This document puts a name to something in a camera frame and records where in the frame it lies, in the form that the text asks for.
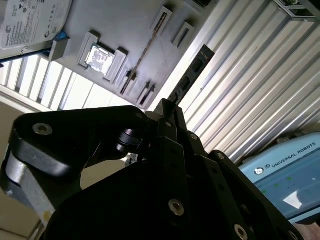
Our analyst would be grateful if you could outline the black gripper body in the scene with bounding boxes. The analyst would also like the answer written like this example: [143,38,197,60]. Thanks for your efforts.
[44,161,226,240]

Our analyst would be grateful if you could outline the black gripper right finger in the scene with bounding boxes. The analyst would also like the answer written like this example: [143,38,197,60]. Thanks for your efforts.
[174,106,301,240]

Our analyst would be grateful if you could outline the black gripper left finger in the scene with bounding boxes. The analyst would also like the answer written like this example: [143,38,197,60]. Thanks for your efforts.
[4,98,188,226]

